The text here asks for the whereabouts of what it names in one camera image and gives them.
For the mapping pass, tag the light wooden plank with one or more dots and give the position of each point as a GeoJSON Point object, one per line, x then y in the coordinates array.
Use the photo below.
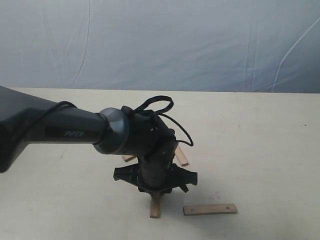
{"type": "Point", "coordinates": [155, 202]}

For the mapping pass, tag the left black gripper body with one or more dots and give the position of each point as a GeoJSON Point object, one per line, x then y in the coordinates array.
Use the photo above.
{"type": "Point", "coordinates": [156, 172]}

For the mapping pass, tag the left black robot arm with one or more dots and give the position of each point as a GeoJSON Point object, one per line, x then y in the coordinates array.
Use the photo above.
{"type": "Point", "coordinates": [26, 119]}

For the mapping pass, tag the wood block with two holes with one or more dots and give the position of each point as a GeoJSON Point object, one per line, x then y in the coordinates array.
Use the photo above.
{"type": "Point", "coordinates": [128, 158]}

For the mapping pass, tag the plain wooden stick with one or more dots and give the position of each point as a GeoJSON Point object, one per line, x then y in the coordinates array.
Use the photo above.
{"type": "Point", "coordinates": [181, 157]}

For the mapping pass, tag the blue-grey backdrop cloth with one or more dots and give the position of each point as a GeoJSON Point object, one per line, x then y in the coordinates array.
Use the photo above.
{"type": "Point", "coordinates": [172, 45]}

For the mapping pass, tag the wooden stick with two holes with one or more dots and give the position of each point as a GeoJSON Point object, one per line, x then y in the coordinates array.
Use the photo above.
{"type": "Point", "coordinates": [211, 209]}

